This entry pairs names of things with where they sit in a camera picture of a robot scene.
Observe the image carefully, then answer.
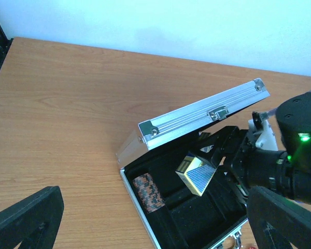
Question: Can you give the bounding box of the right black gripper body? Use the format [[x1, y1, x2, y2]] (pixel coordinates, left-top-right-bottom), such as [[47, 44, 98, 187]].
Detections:
[[196, 126, 249, 204]]

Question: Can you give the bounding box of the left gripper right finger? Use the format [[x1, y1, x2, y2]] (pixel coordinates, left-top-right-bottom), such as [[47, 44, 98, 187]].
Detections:
[[247, 186, 311, 248]]

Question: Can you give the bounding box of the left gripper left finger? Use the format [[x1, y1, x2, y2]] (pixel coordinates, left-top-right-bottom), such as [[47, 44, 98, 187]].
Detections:
[[0, 186, 64, 248]]

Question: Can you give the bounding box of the blue playing card deck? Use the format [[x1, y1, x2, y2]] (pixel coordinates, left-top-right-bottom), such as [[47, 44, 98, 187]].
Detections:
[[175, 154, 217, 197]]

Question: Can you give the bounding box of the aluminium poker case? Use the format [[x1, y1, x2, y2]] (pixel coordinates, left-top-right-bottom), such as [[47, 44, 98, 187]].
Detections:
[[117, 78, 277, 248]]

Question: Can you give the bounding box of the stack of poker chips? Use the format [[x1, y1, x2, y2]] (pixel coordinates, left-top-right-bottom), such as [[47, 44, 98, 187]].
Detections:
[[133, 173, 165, 214]]

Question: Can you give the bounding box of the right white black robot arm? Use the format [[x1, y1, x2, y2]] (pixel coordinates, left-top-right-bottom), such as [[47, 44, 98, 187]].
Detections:
[[191, 92, 311, 204]]

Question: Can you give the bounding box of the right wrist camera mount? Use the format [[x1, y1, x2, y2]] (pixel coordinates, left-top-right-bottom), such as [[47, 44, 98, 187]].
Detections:
[[248, 112, 278, 151]]

